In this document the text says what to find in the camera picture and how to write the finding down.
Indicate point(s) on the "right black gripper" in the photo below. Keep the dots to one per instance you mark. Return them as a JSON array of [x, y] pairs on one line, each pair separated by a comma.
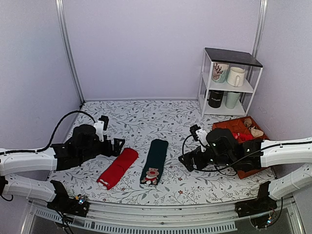
[[200, 163]]

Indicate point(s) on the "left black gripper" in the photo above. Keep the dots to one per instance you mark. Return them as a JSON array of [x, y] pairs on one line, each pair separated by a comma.
[[117, 149]]

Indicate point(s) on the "dark green reindeer sock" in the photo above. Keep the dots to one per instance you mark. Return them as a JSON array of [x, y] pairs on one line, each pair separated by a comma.
[[153, 168]]

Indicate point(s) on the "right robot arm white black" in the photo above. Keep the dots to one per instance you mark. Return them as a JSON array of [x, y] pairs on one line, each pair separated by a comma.
[[258, 153]]

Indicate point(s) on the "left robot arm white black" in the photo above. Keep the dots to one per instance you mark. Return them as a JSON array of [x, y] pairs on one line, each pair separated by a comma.
[[56, 157]]

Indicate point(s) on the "floral patterned table mat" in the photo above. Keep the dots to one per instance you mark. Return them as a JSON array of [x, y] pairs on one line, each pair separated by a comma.
[[140, 122]]

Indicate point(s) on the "red snowflake rolled sock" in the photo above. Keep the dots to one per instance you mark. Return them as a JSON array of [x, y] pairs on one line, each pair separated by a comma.
[[242, 137]]

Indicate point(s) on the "orange compartment organizer tray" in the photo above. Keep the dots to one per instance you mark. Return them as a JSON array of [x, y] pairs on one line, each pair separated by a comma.
[[237, 126]]

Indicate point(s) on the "black mug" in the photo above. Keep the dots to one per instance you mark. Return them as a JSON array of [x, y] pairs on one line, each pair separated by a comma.
[[215, 98]]

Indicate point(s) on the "beige rolled sock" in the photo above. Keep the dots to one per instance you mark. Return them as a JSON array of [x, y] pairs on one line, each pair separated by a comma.
[[252, 128]]

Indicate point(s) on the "pale green cup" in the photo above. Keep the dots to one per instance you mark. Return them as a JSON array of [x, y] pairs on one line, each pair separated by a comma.
[[232, 99]]

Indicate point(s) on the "floral ceramic mug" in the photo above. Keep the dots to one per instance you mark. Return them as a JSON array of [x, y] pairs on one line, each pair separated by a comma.
[[220, 72]]

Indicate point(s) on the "white ribbed mug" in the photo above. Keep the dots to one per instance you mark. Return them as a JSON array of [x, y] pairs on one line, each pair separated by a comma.
[[236, 76]]

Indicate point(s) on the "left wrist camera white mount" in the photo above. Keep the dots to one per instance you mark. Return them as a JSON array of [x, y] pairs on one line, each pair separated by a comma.
[[101, 125]]

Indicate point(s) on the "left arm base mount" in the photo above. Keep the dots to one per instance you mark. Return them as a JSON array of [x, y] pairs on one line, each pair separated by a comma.
[[63, 203]]

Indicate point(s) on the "front aluminium rail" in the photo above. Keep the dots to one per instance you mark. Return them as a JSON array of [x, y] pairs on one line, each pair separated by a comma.
[[118, 218]]

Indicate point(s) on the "white wire shelf rack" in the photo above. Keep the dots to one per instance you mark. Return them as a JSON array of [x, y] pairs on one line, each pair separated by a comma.
[[243, 60]]

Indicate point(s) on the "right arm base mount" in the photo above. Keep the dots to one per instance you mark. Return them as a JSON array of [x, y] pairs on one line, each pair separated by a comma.
[[262, 203]]

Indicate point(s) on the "left aluminium frame post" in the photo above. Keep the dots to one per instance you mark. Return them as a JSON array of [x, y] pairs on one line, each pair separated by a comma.
[[68, 50]]

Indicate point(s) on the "aluminium frame post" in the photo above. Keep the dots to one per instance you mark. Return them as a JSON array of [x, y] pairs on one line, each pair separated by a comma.
[[68, 50], [259, 26]]

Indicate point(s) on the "right aluminium frame post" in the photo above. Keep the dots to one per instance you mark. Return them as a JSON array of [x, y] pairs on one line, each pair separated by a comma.
[[259, 26]]

